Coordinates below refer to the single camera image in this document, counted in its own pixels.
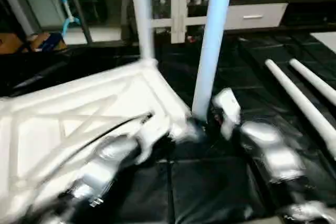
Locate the white plastic table leg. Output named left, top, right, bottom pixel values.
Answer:
left=288, top=58, right=336, bottom=106
left=191, top=0, right=236, bottom=123
left=129, top=0, right=159, bottom=68
left=264, top=59, right=336, bottom=159

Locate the white plastic table top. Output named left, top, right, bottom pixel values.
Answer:
left=0, top=58, right=206, bottom=224

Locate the black work mat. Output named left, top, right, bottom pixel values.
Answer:
left=0, top=30, right=336, bottom=224

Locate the white drawer unit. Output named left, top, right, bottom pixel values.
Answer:
left=224, top=3, right=289, bottom=31

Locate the white glass-door cabinet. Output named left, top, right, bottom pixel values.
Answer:
left=138, top=0, right=221, bottom=44

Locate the white flat board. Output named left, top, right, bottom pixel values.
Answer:
left=310, top=31, right=336, bottom=54

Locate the blue plastic bag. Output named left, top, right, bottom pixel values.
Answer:
left=30, top=32, right=69, bottom=52

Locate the light blue hooked pole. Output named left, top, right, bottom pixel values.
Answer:
left=52, top=0, right=81, bottom=37

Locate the brown cardboard box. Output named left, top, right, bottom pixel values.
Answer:
left=0, top=33, right=26, bottom=55

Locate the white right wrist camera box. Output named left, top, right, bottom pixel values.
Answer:
left=212, top=88, right=242, bottom=142

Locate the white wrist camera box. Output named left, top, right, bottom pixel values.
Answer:
left=212, top=88, right=242, bottom=142
left=132, top=114, right=173, bottom=165

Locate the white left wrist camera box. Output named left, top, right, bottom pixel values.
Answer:
left=132, top=114, right=173, bottom=165

